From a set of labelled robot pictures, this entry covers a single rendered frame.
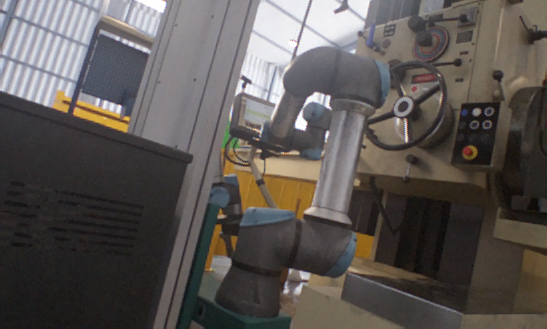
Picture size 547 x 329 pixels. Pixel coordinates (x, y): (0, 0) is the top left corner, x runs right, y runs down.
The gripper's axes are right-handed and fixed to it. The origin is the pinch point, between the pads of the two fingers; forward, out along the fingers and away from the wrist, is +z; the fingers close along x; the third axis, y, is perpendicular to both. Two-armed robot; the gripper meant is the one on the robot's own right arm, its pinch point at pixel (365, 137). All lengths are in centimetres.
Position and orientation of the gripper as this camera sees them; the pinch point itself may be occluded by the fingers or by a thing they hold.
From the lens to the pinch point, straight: 151.8
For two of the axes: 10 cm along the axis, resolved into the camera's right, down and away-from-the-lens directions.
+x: -4.3, 8.9, 1.7
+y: -4.8, -3.9, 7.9
